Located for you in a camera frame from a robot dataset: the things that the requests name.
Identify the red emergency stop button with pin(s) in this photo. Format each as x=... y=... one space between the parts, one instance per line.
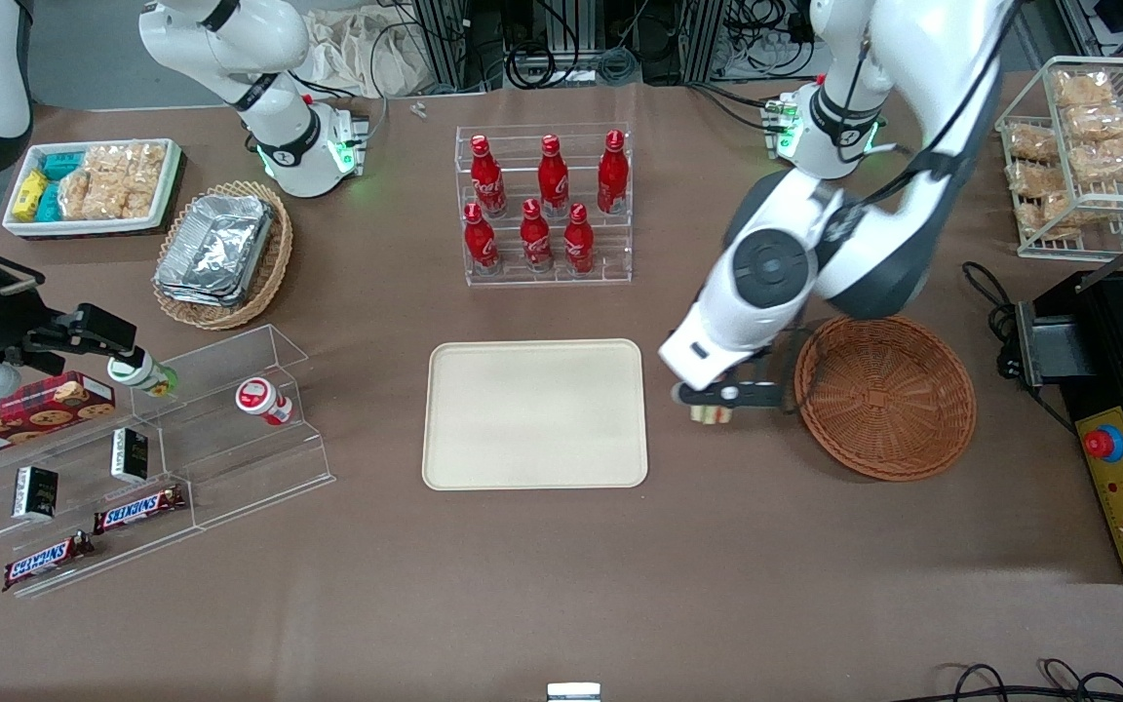
x=1103 y=444

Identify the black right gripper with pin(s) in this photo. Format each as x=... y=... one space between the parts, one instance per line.
x=8 y=324

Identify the round brown wicker basket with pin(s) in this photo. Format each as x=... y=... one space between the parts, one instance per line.
x=883 y=409

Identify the red plaid cookie box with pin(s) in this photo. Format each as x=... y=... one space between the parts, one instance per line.
x=25 y=414

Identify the aluminium frame rack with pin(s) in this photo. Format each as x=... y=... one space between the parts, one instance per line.
x=678 y=39

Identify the beige plastic tray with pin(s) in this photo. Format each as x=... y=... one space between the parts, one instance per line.
x=532 y=414

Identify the crumpled beige cloth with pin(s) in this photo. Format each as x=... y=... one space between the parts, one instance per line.
x=357 y=54

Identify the clear acrylic bottle rack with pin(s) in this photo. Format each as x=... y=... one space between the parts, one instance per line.
x=610 y=263

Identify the white bottle red cap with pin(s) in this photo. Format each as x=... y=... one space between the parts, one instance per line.
x=264 y=400

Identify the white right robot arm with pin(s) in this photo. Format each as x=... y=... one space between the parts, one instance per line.
x=279 y=146

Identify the triangular sandwich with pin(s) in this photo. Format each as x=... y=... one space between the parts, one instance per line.
x=715 y=416

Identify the teal snack packet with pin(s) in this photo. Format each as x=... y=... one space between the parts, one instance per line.
x=49 y=203
x=62 y=164

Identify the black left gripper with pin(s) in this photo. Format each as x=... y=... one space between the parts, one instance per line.
x=788 y=359

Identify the clear acrylic tiered shelf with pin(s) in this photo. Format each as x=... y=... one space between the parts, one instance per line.
x=230 y=458

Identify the oval light wicker basket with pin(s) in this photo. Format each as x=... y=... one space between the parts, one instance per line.
x=274 y=263

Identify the small black box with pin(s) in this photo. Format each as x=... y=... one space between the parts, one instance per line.
x=130 y=455
x=35 y=492

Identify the snickers chocolate bar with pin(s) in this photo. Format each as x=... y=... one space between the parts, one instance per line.
x=137 y=509
x=45 y=561

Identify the black machine base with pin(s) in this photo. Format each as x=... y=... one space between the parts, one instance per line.
x=1112 y=370

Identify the white rectangular snack tray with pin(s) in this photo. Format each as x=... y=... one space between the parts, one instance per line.
x=167 y=190

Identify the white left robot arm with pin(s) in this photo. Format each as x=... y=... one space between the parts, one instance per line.
x=766 y=263

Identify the grey metal box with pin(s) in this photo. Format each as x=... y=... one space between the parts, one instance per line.
x=1059 y=351

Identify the green and white bottle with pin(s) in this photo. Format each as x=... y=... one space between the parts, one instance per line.
x=147 y=375

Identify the clear rice cracker bag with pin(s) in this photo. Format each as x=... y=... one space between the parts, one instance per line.
x=1083 y=90
x=1034 y=180
x=1107 y=161
x=94 y=185
x=1049 y=214
x=1103 y=122
x=1031 y=143
x=142 y=180

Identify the stacked aluminium foil trays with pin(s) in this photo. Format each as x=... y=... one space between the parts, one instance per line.
x=215 y=249

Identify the red cola bottle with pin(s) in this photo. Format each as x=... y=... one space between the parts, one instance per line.
x=553 y=180
x=481 y=244
x=488 y=185
x=612 y=180
x=578 y=244
x=536 y=239

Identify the yellow snack packet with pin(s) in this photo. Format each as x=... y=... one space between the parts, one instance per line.
x=30 y=195

